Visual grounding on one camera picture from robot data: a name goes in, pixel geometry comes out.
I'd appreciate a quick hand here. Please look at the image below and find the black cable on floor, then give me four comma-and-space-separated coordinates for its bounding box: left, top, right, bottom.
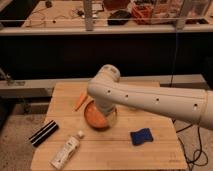
172, 118, 210, 171

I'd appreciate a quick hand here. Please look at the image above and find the black object on workbench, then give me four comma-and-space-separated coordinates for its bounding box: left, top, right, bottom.
107, 10, 131, 26

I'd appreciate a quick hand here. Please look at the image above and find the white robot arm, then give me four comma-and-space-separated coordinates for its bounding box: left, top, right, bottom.
87, 64, 213, 130

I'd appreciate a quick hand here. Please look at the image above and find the orange carrot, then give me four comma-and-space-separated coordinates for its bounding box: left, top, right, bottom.
74, 92, 88, 111

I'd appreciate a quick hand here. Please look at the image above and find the orange bowl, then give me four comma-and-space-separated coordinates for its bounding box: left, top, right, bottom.
84, 101, 117, 130

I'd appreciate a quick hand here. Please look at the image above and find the white plastic bottle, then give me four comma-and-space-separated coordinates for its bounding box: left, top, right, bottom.
50, 131, 84, 170

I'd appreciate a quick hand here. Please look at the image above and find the metal frame rail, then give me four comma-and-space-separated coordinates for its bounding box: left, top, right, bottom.
0, 20, 213, 36

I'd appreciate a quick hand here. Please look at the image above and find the orange basket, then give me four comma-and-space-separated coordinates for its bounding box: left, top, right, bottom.
131, 5, 152, 25

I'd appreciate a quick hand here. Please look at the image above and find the blue sponge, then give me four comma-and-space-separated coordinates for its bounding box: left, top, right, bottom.
130, 128, 153, 146

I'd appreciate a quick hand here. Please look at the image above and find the wooden background workbench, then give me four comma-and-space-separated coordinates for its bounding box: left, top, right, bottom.
24, 0, 213, 26

